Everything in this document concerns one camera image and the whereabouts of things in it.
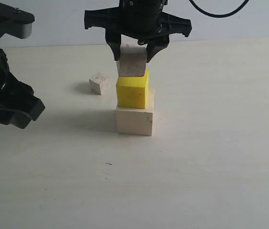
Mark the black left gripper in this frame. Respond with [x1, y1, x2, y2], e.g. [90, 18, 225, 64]
[0, 49, 45, 129]

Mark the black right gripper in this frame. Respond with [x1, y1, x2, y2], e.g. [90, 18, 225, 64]
[84, 0, 192, 63]

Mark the medium wooden cube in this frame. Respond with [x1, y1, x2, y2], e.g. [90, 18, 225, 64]
[116, 42, 147, 77]

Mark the yellow cube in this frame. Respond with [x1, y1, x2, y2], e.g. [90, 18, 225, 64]
[116, 70, 149, 109]

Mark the large wooden cube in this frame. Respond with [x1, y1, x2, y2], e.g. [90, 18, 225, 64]
[116, 88, 155, 136]

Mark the small wooden cube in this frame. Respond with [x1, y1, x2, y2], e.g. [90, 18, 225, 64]
[89, 73, 110, 95]

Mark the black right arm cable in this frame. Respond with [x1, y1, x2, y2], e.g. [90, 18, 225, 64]
[188, 0, 249, 18]

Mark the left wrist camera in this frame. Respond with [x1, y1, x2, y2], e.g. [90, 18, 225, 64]
[0, 3, 35, 39]

